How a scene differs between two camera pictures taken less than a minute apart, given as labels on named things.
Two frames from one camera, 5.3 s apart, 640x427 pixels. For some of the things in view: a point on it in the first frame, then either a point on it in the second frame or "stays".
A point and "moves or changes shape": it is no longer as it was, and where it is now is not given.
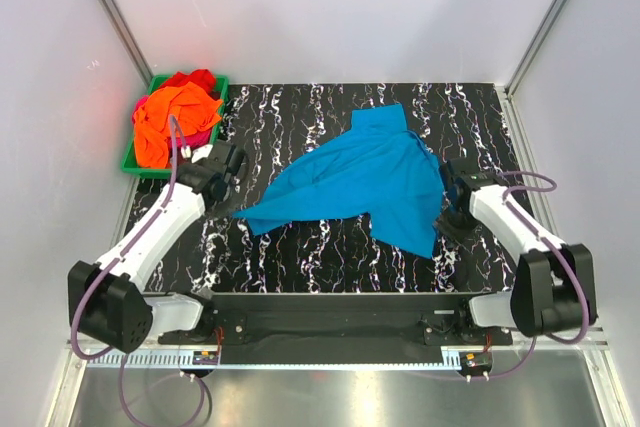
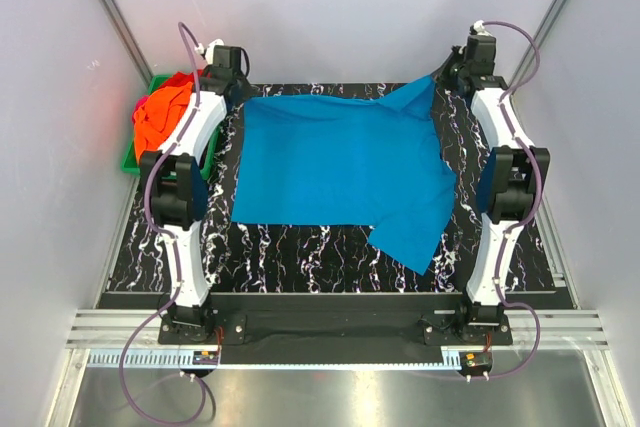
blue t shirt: x=380 y=170 moves or changes shape
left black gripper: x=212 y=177 -> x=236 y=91
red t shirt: x=202 y=78 stays
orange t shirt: x=193 y=109 stays
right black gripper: x=443 y=225 -> x=455 y=55
